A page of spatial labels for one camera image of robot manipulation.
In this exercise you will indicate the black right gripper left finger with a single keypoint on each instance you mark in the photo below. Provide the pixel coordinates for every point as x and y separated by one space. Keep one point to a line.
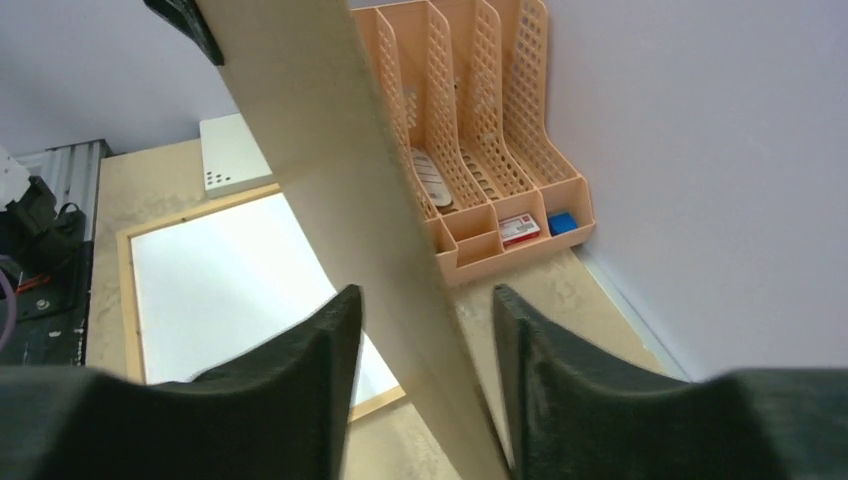
277 411

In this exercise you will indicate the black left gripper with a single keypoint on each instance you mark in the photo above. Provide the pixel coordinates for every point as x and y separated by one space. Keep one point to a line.
186 17

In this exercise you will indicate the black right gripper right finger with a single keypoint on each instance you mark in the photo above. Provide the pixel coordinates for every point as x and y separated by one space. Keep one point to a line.
576 411

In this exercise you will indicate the brown frame backing board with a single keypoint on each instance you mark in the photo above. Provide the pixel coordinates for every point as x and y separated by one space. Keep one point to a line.
301 78

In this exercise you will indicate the wooden picture frame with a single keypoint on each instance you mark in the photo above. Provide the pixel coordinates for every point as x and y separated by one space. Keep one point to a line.
129 298

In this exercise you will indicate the grey booklet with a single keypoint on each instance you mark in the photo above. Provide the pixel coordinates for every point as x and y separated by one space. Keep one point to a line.
231 159

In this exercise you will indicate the blue item in organizer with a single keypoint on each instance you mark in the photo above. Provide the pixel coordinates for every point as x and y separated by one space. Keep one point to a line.
561 223

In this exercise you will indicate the red white item in organizer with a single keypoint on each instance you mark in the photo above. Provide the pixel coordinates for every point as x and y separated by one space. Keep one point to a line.
518 229

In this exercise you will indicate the orange plastic file organizer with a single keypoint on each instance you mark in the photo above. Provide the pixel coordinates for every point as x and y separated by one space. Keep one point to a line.
465 83

